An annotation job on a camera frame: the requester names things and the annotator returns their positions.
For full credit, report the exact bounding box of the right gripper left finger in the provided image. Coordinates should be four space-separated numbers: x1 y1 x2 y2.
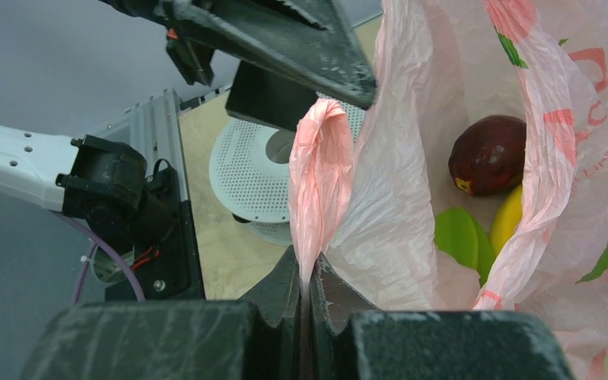
21 249 299 379

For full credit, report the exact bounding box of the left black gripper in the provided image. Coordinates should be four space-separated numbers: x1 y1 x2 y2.
106 1 377 131

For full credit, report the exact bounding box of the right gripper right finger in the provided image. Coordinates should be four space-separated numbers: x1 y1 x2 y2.
310 256 574 379

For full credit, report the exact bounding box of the pink plastic bag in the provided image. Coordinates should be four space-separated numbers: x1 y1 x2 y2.
289 1 608 379

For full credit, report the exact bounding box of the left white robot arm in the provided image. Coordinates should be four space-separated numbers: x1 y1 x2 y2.
0 1 377 251

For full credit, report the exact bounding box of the green fake leaf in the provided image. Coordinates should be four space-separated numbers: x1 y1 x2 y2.
434 207 497 286

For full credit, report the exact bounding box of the yellow fake banana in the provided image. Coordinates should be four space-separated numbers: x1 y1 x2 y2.
489 185 523 256

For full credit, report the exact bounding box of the dark red fake fruit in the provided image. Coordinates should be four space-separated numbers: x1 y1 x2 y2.
448 115 526 197

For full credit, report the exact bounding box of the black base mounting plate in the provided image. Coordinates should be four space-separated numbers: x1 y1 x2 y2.
91 157 207 302

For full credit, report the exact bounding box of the white filament spool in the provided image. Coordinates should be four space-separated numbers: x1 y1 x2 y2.
208 94 368 248

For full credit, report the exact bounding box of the aluminium frame rail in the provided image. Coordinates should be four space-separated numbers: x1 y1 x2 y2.
89 83 232 206

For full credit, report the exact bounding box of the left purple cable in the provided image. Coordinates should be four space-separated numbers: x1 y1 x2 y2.
49 209 148 306

